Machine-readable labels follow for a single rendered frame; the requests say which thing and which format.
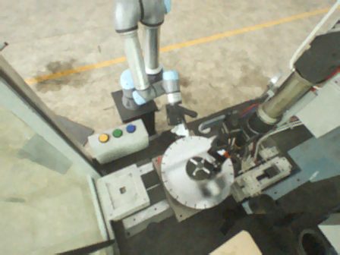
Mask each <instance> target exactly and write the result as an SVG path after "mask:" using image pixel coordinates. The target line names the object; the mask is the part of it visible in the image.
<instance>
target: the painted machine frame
mask: <svg viewBox="0 0 340 255"><path fill-rule="evenodd" d="M288 153H289V155H290V156H291V157H292V159H293V160H294V161H295V162H296V163H297V165H298V167H296V168H292V169H291V171H289V172H290V173H291V174H289V175H288V177H289V178H287V179H285V180H283V181H281V182H279V183H278V184H276V185H274V186H273V187H271V188H270V189H267V190H265V191H264V192H262V193H261V194H257V195H256V196H255V197H251V198H250V199H249V200H247V201H246V202H243V203H242V206H243V207H244V209H245V210H246V212H247V213H248V214H250V213H255V214H261V213H270V212H272V211H274V209H275V201H274V200H276V199H278V198H280V197H281V196H283V195H284V194H286V193H288V192H289V191H291V190H293V189H295V188H296V187H299V186H300V185H302V184H304V183H305V182H307V181H309V180H310V181H311V182H316V181H319V180H323V179H325V178H330V177H334V176H336V175H340V126H338V127H336V128H335V129H333V130H331V131H329V132H328V133H327V134H324V135H322V136H321V137H318V138H316V137H315V136H314V137H311V138H310V139H308V140H306V141H304V143H302V144H299V145H298V146H296V147H295V148H293V149H291V150H289V151H288ZM317 221H318V223H319V225H318V226H319V227H320V229H321V230H322V232H323V233H324V235H325V236H326V237H327V238H328V240H329V241H330V243H331V245H330V246H328V248H329V255H340V205H337V206H336V207H334V208H333V209H331V210H330V211H328V212H326V213H325V214H323V215H322V216H320V217H319V218H317Z"/></svg>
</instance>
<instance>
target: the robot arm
mask: <svg viewBox="0 0 340 255"><path fill-rule="evenodd" d="M170 10H171V0H115V3H114V6H113V24H114V27H115V32H116V33H117V34H118V35H119V36H120V38H121V43H122V45H123V49H124V53H125V55H126V58H127V62H128V67H129V68H130V69H127V70H126V71H124V72H123V74H121V86H122V89H123V98H122V101H123V105H124V106H125V107H126V108H127V109H131V110H136V109H140V108H142V107H143V106H144V105H145V104H146V102H149V101H150V100H153V99H156V98H157V97H159V96H162V95H165V94H166V96H167V100H168V102H169V104H165V111H166V114H167V116H166V118H167V120H168V119H169V123H168V126H175V127H174V128H173V129H172V133H177V134H179V137H181V136H182V135H186V139H187V141H189V138H190V136H189V132H188V129H187V122H186V119H185V117H184V114H186V115H189V116H190V117H192V118H196V117H197V115H198V113H197V112H195V111H191V110H190V109H186V108H184V107H182V106H181V105H178V104H182V101H181V100H182V97H181V88H180V84H179V80H178V72H177V71H166V72H164V71H165V70H164V67H163V66H162V65H161V64H160V62H159V56H160V28H161V26H162V24H164V18H165V14H168V13H169V12H170ZM137 22H140V24H142V30H143V54H142V52H141V47H140V41H139V38H138V35H137V31H138V30H139V27H138V24H137Z"/></svg>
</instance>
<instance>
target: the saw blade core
mask: <svg viewBox="0 0 340 255"><path fill-rule="evenodd" d="M191 138H192V139H191ZM199 138H200V140H199ZM207 140H208V142H207ZM211 143H212V141H211V140H210V139H208V138H204V137H190V138H189V141H187V139H186V137H184V139H183V138H181V139H180V140H177V141H176V142H174V143H173V144H172V145H171V146H170V148H171V149H170V148H168V149H167V150H166V151H165V154H164V156H163V160H162V163H165V164H162V166H161V172H165V173H162V180H163V182H165V181H167V182H165V183H164V185H165V188H167V190H168V191H169V193H170V194H171V195H172V196H173V197H174V198H175V199H176V198H177V201H178V202H180V203H182V204H185V203H186V206H188V207H192V208H195V207H196V209H205V206H206V208H209V207H213V206H215V205H218V203H221V202H222V201H223V200H224V199H225V198H226V197H227V196H228V195H229V192H230V191H231V188H232V186H233V184H232V183H233V181H234V175H231V174H234V170H233V167H232V163H231V160H230V159H229V157H228V158H226V159H227V160H226V161H225V163H224V164H223V165H222V164H218V165H216V164H215V163H214V161H215V159H214V158H213V157H211V155H209V154H208V153H206V151H208V149H209V148H210V147H211V146H210V144H211ZM217 152H218V153H219V154H221V155H222V156H223V157H225V155H224V152H225V151H224V150H222V151H217ZM166 155H168V156H166ZM194 156H199V157H202V158H204V157H206V161H207V162H208V163H209V165H210V174H209V176H208V177H207V178H206V179H205V180H204V181H194V180H193V179H191V178H190V177H188V175H187V173H186V164H187V161H188V160H189V159H191V158H192V157H194ZM164 159H166V160H164ZM229 165H231V166H229ZM229 182H231V183H229ZM171 189H172V190H171ZM177 196H178V197H177ZM221 197H222V198H221ZM185 201H187V202H185ZM213 201H214V203H213ZM195 204H196V206H195ZM214 204H215V205H214Z"/></svg>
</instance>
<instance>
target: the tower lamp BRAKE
mask: <svg viewBox="0 0 340 255"><path fill-rule="evenodd" d="M161 234H162V227H161V226H160V224H159V223H158V222H151V223H150V224H148V226H147V227H146V236H147V237H148V238H149V239H150V240H153V241H154V240H156V239H158V238H159V237H160V235H161Z"/></svg>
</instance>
